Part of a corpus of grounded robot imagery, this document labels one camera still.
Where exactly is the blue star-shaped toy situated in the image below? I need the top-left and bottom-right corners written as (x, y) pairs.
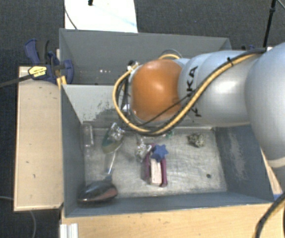
top-left (151, 144), bottom-right (170, 162)

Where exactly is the olive grey lumpy object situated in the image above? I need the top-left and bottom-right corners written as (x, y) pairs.
top-left (186, 132), bottom-right (206, 148)

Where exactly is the purple and wood block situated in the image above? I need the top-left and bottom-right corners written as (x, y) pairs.
top-left (141, 144), bottom-right (169, 188)

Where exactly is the grey metal bin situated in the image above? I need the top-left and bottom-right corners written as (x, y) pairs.
top-left (58, 28), bottom-right (283, 218)

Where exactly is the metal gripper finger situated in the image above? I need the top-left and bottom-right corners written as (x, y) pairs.
top-left (134, 143), bottom-right (153, 163)
top-left (109, 122), bottom-right (126, 142)

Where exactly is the pale wood board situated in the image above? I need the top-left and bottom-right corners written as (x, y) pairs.
top-left (13, 66), bottom-right (65, 212)

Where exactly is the clear glass cup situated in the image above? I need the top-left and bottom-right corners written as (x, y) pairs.
top-left (82, 123), bottom-right (95, 148)

